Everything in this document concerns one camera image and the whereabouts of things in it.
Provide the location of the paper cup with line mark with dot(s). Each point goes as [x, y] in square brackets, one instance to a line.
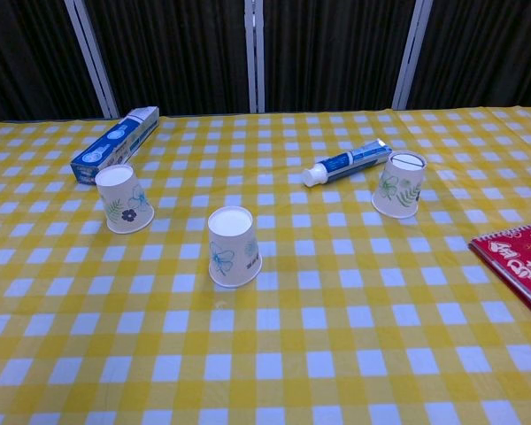
[400, 186]

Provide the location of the paper cup with dark flower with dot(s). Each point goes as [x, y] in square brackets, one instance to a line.
[123, 199]

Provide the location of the paper cup with blue flower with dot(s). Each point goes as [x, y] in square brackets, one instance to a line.
[232, 248]

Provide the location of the yellow white checked tablecloth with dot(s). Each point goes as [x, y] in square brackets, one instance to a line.
[292, 336]

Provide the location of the blue white toothpaste tube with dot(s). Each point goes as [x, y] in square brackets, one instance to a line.
[345, 161]

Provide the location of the blue white toothpaste box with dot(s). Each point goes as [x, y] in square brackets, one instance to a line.
[115, 146]

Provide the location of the black pleated curtain panel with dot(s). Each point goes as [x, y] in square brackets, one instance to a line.
[332, 53]
[172, 53]
[26, 57]
[491, 53]

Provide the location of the red spiral calendar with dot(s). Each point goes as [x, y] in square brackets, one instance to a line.
[522, 261]

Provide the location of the white partition frame post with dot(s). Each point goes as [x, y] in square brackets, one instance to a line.
[411, 57]
[254, 57]
[90, 57]

